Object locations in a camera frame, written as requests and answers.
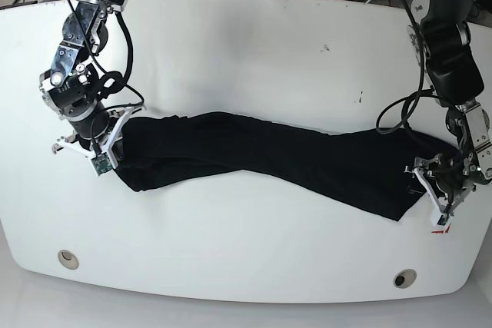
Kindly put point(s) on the left table grommet hole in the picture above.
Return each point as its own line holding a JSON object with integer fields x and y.
{"x": 68, "y": 260}

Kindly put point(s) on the black t-shirt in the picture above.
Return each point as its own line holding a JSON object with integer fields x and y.
{"x": 362, "y": 169}

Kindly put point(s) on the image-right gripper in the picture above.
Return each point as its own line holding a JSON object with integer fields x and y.
{"x": 446, "y": 183}

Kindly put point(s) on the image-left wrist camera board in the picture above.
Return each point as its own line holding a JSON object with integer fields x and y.
{"x": 101, "y": 164}

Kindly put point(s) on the right table grommet hole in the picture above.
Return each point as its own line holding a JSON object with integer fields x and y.
{"x": 405, "y": 278}

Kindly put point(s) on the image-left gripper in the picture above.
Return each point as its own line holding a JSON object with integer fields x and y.
{"x": 98, "y": 132}

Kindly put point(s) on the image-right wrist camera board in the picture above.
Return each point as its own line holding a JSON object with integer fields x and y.
{"x": 440, "y": 220}

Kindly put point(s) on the table grommet hole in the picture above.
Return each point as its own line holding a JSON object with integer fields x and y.
{"x": 68, "y": 260}
{"x": 405, "y": 278}

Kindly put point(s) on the red tape rectangle marking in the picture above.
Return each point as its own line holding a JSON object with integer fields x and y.
{"x": 442, "y": 230}

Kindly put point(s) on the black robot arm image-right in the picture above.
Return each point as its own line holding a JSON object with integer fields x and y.
{"x": 441, "y": 39}

